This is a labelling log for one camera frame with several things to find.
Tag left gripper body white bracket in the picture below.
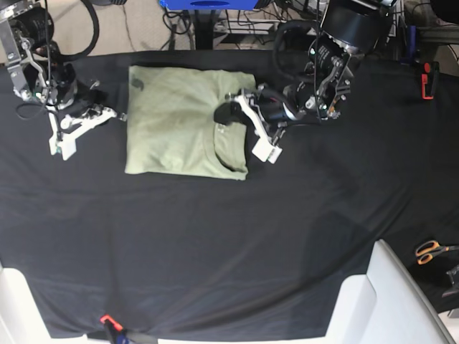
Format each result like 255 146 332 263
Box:
224 84 305 164

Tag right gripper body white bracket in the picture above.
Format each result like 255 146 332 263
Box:
48 78 119 161

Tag light green T-shirt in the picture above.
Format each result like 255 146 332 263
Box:
125 65 255 181

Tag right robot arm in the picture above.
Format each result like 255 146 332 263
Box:
1 1 127 161

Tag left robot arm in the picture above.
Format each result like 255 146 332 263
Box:
214 1 395 163

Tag blue plastic box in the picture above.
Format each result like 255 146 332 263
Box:
159 0 258 11

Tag black table cloth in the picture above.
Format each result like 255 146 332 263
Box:
1 60 458 341

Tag red black clamp right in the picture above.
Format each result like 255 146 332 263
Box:
421 62 439 100

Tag red black clamp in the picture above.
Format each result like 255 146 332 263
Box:
100 314 130 344
421 62 439 100

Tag white chair armrest left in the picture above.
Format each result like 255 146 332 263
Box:
1 267 51 343

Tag white chair armrest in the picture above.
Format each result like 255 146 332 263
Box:
1 267 51 343
325 240 455 343

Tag red black clamp front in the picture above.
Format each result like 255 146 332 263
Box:
100 314 130 344

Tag white chair armrest right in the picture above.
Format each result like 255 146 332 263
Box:
325 240 455 343

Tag orange handled scissors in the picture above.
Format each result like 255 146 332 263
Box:
415 240 458 265

